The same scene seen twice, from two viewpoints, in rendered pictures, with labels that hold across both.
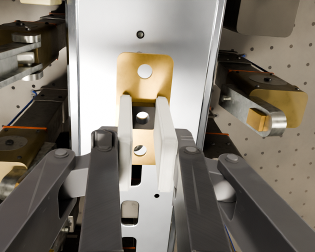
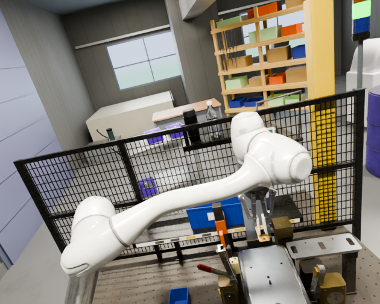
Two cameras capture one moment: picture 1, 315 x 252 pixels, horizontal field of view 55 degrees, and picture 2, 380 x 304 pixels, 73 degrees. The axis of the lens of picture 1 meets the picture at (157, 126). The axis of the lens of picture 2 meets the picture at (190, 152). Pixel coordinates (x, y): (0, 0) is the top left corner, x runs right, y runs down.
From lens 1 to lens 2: 0.96 m
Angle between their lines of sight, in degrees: 92
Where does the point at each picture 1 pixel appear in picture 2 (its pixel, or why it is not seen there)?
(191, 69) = (292, 283)
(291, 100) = (333, 275)
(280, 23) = not seen: hidden behind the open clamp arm
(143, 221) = not seen: outside the picture
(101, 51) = (256, 284)
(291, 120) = (340, 282)
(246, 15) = (304, 268)
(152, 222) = not seen: outside the picture
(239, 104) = (313, 281)
